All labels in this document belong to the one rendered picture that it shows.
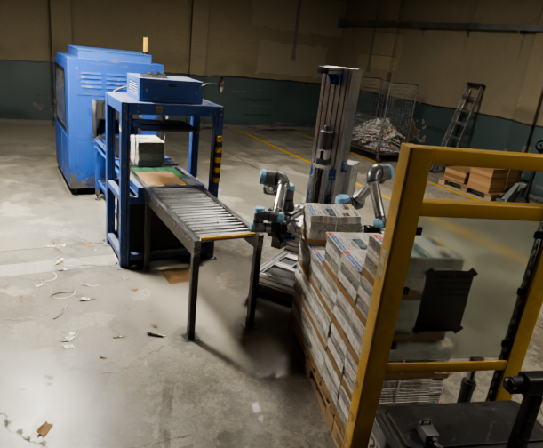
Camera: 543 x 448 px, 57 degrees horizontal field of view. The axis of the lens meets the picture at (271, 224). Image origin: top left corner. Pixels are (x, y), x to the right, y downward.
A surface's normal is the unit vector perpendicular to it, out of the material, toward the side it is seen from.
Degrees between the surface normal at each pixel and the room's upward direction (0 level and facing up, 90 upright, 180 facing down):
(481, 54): 90
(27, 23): 90
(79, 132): 90
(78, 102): 90
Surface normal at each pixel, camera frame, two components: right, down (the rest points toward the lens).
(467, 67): -0.87, 0.07
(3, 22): 0.47, 0.34
